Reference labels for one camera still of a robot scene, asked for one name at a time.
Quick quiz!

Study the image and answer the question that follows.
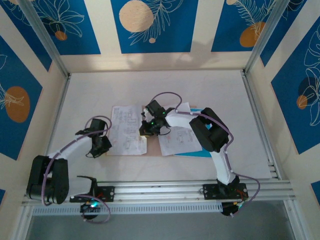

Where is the beige cardboard folder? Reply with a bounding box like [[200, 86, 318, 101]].
[[105, 104, 164, 157]]

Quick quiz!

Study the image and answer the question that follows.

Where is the paper sheet with L-shaped drawing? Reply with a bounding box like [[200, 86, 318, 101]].
[[110, 104, 148, 156]]

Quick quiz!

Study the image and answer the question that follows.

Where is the paper sheet with technical drawings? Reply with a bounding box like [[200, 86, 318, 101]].
[[157, 101, 204, 157]]

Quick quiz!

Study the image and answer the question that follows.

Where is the blue plastic sleeve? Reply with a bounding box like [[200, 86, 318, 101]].
[[173, 107, 214, 159]]

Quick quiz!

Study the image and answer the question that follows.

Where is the black base electronics module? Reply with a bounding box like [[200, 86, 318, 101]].
[[79, 199, 104, 221], [220, 201, 245, 218]]

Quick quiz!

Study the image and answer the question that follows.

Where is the thin black camera cable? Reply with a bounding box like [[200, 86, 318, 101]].
[[157, 124, 173, 137]]

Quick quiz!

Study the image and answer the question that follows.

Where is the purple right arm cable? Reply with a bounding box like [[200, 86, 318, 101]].
[[149, 91, 262, 211]]

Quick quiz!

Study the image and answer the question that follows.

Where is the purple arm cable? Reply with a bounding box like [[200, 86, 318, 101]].
[[41, 115, 113, 224], [149, 91, 262, 211]]

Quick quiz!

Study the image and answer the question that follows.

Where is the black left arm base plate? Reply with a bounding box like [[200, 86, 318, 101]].
[[69, 185, 116, 204]]

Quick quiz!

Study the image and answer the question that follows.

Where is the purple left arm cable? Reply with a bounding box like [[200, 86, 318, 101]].
[[41, 115, 113, 224]]

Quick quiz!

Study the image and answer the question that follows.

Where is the aluminium table side rail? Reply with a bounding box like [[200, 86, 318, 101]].
[[240, 70, 281, 180], [44, 73, 72, 157]]

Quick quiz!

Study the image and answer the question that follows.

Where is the aluminium mounting rail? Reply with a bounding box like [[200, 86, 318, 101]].
[[21, 179, 294, 207]]

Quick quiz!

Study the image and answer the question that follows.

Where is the grey slotted cable duct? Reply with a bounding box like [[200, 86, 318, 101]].
[[31, 202, 224, 217]]

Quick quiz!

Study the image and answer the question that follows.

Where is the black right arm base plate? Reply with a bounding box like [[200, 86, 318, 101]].
[[202, 183, 249, 201]]

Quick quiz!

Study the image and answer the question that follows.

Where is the aluminium frame leg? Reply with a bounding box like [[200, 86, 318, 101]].
[[10, 204, 35, 240], [283, 199, 311, 240]]

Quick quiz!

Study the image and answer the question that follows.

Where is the aluminium frame post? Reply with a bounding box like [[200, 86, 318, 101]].
[[243, 0, 294, 75], [18, 0, 71, 79]]

